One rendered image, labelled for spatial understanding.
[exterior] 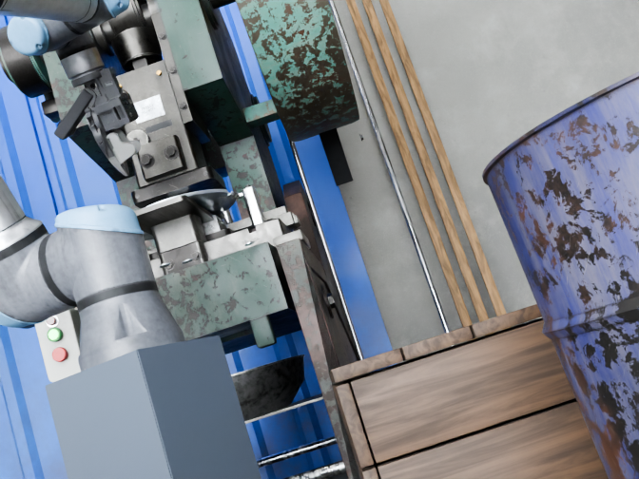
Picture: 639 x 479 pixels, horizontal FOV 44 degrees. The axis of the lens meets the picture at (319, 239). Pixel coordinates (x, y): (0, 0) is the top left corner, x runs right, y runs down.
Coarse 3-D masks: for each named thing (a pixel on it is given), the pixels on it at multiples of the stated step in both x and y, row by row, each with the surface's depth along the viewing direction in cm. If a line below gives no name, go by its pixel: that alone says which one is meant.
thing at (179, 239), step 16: (144, 208) 161; (160, 208) 161; (176, 208) 165; (192, 208) 169; (144, 224) 170; (160, 224) 173; (176, 224) 173; (192, 224) 172; (160, 240) 173; (176, 240) 172; (192, 240) 172; (160, 256) 172; (176, 256) 172; (192, 256) 170
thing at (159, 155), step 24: (144, 72) 189; (144, 96) 188; (168, 96) 187; (144, 120) 187; (168, 120) 186; (144, 144) 183; (168, 144) 182; (192, 144) 186; (144, 168) 182; (168, 168) 182; (192, 168) 184
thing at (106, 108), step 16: (80, 80) 154; (96, 80) 156; (112, 80) 156; (96, 96) 157; (112, 96) 156; (128, 96) 160; (96, 112) 156; (112, 112) 157; (128, 112) 158; (112, 128) 158
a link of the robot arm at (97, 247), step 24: (72, 216) 112; (96, 216) 112; (120, 216) 114; (48, 240) 115; (72, 240) 112; (96, 240) 111; (120, 240) 112; (144, 240) 117; (48, 264) 113; (72, 264) 112; (96, 264) 110; (120, 264) 111; (144, 264) 114; (48, 288) 114; (72, 288) 113; (96, 288) 110
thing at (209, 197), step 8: (192, 192) 166; (200, 192) 167; (208, 192) 169; (216, 192) 170; (224, 192) 173; (232, 192) 176; (200, 200) 171; (208, 200) 174; (216, 200) 176; (224, 200) 178; (232, 200) 181; (208, 208) 181; (216, 208) 183; (224, 208) 186; (144, 232) 181
